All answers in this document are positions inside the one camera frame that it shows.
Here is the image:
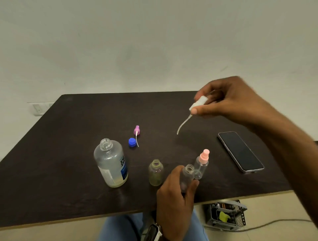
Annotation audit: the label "person's left hand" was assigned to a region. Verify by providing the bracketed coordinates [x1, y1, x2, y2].
[156, 165, 200, 241]

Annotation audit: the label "person's right hand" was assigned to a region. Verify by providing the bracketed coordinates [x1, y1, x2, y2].
[190, 76, 277, 129]

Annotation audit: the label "white spray pump with tube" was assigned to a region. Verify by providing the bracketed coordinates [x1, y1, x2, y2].
[176, 95, 209, 135]

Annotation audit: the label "small clear bottle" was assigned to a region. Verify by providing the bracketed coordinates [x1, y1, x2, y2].
[179, 164, 195, 194]

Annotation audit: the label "person's right forearm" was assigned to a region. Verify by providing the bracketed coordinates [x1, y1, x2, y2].
[248, 109, 318, 230]

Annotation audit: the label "small bottle with pink sprayer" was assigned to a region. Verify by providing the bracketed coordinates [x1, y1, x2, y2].
[193, 149, 211, 180]

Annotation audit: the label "small yellowish open bottle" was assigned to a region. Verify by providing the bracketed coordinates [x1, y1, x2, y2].
[148, 159, 164, 187]

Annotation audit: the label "grey metal electronics chassis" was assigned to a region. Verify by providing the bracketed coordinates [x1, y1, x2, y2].
[203, 200, 248, 231]

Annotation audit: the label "black smartphone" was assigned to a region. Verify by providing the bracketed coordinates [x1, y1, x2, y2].
[217, 131, 265, 174]

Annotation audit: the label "black wristwatch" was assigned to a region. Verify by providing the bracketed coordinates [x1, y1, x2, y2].
[143, 223, 163, 241]

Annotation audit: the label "purple spray pump with tube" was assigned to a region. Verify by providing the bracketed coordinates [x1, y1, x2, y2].
[133, 125, 141, 148]

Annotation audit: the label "person's blue jeans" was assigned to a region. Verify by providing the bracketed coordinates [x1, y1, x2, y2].
[98, 208, 210, 241]

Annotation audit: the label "large clear labelled bottle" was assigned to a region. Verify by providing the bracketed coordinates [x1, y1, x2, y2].
[93, 138, 129, 188]

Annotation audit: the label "grey floor cable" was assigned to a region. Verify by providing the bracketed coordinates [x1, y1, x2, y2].
[204, 218, 314, 233]

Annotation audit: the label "white wall switch plate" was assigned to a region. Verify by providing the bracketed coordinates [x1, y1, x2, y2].
[32, 102, 54, 117]

